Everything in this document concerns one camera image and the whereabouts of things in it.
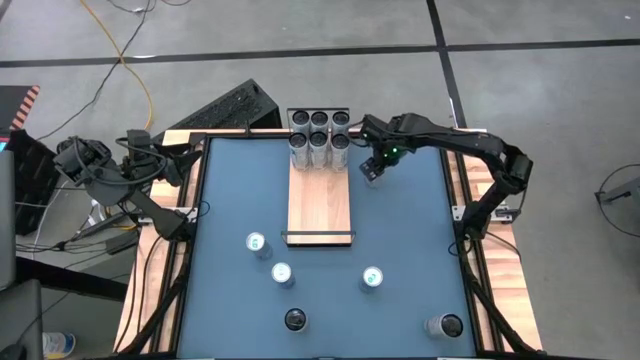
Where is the white Celsius can yellow band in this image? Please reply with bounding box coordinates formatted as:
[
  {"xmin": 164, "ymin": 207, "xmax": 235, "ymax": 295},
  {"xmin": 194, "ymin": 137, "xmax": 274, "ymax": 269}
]
[{"xmin": 283, "ymin": 307, "xmax": 310, "ymax": 334}]

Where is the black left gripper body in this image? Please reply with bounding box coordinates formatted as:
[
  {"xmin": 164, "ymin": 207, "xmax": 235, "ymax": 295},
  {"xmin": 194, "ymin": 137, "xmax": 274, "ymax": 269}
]
[{"xmin": 124, "ymin": 144, "xmax": 174, "ymax": 187}]

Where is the blue table mat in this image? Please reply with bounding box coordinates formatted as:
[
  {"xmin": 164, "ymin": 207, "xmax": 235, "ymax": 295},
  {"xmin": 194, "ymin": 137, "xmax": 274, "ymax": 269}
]
[{"xmin": 177, "ymin": 135, "xmax": 479, "ymax": 359}]

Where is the dark grey power brick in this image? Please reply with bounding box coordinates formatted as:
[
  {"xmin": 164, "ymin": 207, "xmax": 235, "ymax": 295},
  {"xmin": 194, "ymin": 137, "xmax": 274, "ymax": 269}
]
[{"xmin": 74, "ymin": 212, "xmax": 140, "ymax": 257}]

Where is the black computer tower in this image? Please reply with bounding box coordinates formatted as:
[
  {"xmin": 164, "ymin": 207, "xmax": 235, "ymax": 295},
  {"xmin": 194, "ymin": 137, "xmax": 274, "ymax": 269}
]
[{"xmin": 148, "ymin": 78, "xmax": 283, "ymax": 152}]

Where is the yellow floor cable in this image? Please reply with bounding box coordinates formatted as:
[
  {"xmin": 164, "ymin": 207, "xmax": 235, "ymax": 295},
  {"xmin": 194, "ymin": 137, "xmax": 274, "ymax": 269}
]
[{"xmin": 78, "ymin": 0, "xmax": 154, "ymax": 232}]

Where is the black fabric case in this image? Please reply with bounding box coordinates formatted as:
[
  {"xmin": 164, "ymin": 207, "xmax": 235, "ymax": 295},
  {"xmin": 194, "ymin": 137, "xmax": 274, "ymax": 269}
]
[{"xmin": 4, "ymin": 128, "xmax": 64, "ymax": 237}]

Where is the white Celsius Arctic can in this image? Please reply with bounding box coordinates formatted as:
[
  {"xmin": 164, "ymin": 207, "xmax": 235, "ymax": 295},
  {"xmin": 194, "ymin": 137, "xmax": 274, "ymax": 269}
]
[{"xmin": 291, "ymin": 108, "xmax": 312, "ymax": 135}]

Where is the white Celsius can red band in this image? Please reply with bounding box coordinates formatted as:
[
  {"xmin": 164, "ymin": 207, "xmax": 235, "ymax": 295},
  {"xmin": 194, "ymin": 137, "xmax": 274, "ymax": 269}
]
[{"xmin": 288, "ymin": 131, "xmax": 310, "ymax": 171}]

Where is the black floor bar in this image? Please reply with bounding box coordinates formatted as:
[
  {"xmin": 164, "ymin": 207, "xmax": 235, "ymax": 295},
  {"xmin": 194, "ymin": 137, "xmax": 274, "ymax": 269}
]
[{"xmin": 14, "ymin": 257, "xmax": 129, "ymax": 303}]

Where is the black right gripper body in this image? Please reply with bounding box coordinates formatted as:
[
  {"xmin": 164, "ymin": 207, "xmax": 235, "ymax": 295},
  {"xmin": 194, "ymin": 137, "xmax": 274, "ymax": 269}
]
[{"xmin": 360, "ymin": 158, "xmax": 388, "ymax": 183}]

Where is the wooden shelf black metal frame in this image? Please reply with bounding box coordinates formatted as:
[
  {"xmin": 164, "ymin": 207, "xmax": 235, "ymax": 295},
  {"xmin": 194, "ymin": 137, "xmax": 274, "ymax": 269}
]
[{"xmin": 279, "ymin": 106, "xmax": 357, "ymax": 249}]

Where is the black panel orange striped edge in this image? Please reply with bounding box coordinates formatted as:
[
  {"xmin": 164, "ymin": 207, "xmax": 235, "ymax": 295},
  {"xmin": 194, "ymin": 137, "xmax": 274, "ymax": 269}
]
[{"xmin": 0, "ymin": 84, "xmax": 41, "ymax": 134}]

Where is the blue silver Red Bull can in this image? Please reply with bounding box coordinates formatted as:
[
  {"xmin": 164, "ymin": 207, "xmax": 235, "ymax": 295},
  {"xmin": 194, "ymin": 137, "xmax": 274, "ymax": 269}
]
[
  {"xmin": 244, "ymin": 231, "xmax": 275, "ymax": 261},
  {"xmin": 270, "ymin": 261, "xmax": 296, "ymax": 290},
  {"xmin": 357, "ymin": 265, "xmax": 385, "ymax": 295}
]

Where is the white power cable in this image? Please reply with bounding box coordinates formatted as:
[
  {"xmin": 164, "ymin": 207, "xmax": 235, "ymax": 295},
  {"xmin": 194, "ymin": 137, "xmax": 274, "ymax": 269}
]
[{"xmin": 29, "ymin": 174, "xmax": 109, "ymax": 241}]

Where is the plastic bottle yellow label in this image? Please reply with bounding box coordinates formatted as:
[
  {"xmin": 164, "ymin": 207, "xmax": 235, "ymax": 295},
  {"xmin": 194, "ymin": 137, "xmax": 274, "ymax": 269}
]
[{"xmin": 41, "ymin": 331, "xmax": 77, "ymax": 360}]

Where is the black floor cable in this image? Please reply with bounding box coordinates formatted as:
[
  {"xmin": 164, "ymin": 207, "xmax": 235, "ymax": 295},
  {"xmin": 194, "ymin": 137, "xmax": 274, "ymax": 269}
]
[{"xmin": 34, "ymin": 0, "xmax": 194, "ymax": 143}]

